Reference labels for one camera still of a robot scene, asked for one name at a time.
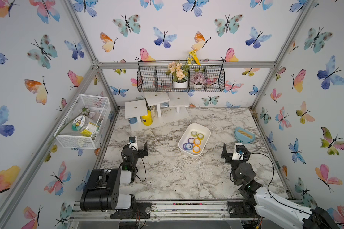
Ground orange tape roll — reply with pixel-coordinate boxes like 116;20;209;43
192;146;201;154
194;138;201;146

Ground white storage box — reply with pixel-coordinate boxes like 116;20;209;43
178;123;211;158

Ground pale green tape roll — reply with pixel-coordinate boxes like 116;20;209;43
191;131;198;137

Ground blue tape roll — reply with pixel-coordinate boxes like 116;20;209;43
186;143;194;150

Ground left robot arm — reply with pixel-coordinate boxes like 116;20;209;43
80;143;149;212

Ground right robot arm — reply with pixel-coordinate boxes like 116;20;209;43
221;143;339;229

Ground round tin in box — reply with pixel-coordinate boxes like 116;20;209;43
71;115;95;133

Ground teal brush dish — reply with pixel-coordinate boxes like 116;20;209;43
234;127;256;144

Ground blue cup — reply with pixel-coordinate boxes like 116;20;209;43
128;117;138;125

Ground yellow bottle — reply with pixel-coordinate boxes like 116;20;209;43
140;110;153;126

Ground white stool left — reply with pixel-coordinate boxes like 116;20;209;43
125;99;148;123

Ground white stool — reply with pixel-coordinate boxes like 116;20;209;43
125;99;148;123
144;92;170;117
168;92;190;113

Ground white stool middle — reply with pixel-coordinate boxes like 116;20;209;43
144;92;170;117

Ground white stool right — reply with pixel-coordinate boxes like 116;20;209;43
168;92;190;113

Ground white pot purple flowers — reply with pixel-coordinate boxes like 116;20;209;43
192;72;207;89

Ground white pot peach flowers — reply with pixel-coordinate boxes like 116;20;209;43
166;61;188;89

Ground yellow artificial flower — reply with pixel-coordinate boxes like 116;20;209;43
186;50;201;65

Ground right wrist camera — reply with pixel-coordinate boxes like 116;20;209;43
232;143;245;161

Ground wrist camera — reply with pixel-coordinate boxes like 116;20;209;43
129;136;138;151
232;143;245;161

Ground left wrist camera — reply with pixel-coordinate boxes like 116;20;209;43
129;136;138;151

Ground clear acrylic wall box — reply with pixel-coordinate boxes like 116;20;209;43
54;94;111;149

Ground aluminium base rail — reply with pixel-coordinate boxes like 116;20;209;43
68;200;310;221

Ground black wire wall basket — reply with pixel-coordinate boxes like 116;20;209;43
137;61;226;93

